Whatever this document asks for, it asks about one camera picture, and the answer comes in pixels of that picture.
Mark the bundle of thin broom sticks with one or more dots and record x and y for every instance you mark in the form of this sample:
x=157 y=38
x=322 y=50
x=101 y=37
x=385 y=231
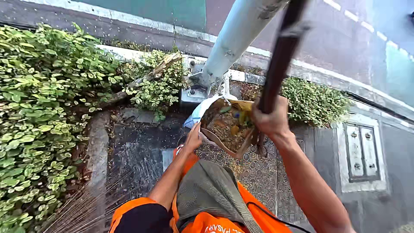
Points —
x=82 y=207

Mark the person's left forearm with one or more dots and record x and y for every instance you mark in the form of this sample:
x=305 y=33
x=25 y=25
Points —
x=173 y=176

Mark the metal double utility cover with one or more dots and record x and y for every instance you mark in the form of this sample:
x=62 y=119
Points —
x=363 y=152

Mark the person's right fingers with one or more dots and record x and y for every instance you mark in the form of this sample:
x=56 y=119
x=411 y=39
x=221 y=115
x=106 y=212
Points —
x=282 y=104

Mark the variegated leafy hedge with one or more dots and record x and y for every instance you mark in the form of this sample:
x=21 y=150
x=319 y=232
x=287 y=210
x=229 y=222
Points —
x=35 y=93

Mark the round dense green bush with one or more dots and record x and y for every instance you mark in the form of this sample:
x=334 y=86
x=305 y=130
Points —
x=312 y=102

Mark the white sack with blue lines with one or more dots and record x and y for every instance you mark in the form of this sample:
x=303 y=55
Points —
x=195 y=115

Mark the person's right forearm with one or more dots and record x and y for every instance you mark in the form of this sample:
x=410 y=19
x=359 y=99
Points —
x=312 y=181

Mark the person's body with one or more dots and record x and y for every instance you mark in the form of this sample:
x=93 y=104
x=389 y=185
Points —
x=207 y=191

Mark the heap of dry leaves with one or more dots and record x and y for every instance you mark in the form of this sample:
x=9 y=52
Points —
x=228 y=130

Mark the person's left fingers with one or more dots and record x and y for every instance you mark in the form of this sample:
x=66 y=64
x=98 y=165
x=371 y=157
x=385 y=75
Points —
x=195 y=129

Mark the variegated small shrub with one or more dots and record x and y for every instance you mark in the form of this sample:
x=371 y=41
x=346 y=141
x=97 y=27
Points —
x=157 y=87

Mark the person's right hand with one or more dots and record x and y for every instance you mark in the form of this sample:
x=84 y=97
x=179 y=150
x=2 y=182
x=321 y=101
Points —
x=273 y=123

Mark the dark brown pole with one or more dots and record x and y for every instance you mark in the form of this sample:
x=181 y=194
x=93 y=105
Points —
x=280 y=55

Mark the pale blue metal post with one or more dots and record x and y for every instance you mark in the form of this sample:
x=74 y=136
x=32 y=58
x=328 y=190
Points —
x=237 y=35

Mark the person's left hand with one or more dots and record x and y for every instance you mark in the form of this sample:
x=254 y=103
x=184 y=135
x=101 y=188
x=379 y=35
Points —
x=192 y=141

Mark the broken wooden log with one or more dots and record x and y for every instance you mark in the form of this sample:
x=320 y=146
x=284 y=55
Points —
x=162 y=66

